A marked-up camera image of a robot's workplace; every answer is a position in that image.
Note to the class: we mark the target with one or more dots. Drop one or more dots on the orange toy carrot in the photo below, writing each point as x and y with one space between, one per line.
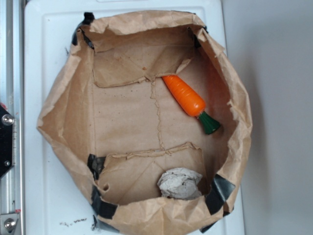
191 102

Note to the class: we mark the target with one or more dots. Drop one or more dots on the brown paper bag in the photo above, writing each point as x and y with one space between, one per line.
109 100

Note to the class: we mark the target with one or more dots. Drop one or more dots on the crumpled white paper ball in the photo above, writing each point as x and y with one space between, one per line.
180 183

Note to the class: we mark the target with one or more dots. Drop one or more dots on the black tape strip inside bag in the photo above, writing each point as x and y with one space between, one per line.
96 165

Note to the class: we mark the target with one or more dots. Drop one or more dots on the white plastic tray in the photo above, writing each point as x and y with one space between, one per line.
54 203

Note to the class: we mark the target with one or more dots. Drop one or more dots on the black bracket plate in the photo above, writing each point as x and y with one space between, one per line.
6 140

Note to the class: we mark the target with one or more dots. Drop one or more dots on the aluminium frame rail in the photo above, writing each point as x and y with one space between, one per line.
11 95

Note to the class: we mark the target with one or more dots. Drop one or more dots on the silver corner bracket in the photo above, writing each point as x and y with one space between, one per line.
10 224

